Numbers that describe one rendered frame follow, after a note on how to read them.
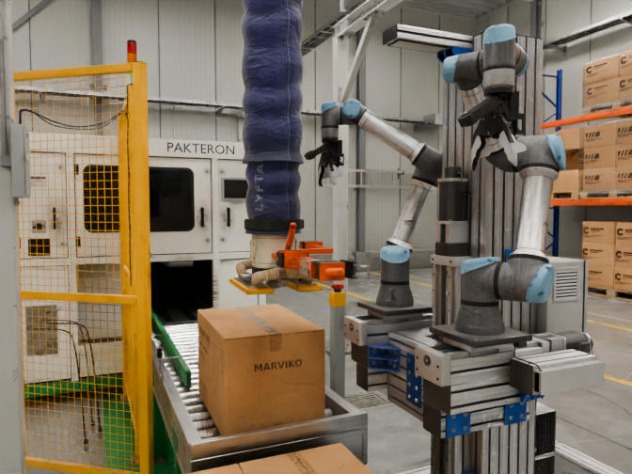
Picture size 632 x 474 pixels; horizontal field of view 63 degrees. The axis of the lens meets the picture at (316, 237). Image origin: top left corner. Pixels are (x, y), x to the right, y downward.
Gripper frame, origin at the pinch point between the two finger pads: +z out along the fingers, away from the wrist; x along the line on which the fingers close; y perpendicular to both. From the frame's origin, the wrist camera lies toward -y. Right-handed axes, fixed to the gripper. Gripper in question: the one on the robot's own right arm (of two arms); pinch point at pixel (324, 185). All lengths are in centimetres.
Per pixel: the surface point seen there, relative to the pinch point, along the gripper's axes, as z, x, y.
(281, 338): 59, -19, -27
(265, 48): -48, -20, -33
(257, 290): 39, -27, -39
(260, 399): 81, -18, -35
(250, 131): -18.8, -16.3, -37.8
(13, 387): 85, 46, -124
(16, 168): -7, 41, -120
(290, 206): 8.9, -21.0, -24.1
